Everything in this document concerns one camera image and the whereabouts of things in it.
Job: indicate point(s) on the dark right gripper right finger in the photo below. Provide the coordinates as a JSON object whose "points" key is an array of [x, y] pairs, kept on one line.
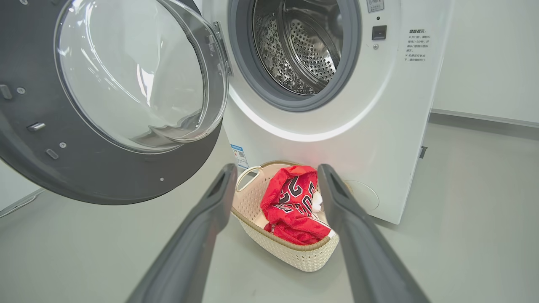
{"points": [[370, 261]]}

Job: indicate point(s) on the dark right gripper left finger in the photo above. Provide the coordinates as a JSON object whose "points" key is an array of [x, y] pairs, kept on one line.
{"points": [[193, 244]]}

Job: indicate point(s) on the red basketball jersey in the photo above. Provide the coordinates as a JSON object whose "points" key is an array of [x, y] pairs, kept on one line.
{"points": [[290, 223]]}

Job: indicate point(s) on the round dark washing machine door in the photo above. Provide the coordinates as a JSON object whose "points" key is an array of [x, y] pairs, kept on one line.
{"points": [[126, 75]]}

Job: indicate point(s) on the cream perforated laundry basket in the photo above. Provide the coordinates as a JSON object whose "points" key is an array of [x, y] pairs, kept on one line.
{"points": [[290, 254]]}

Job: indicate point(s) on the white front-load washing machine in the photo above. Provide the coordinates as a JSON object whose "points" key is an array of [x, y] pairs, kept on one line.
{"points": [[379, 126]]}

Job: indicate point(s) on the blue energy label sticker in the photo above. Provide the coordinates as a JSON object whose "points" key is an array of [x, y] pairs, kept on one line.
{"points": [[239, 156]]}

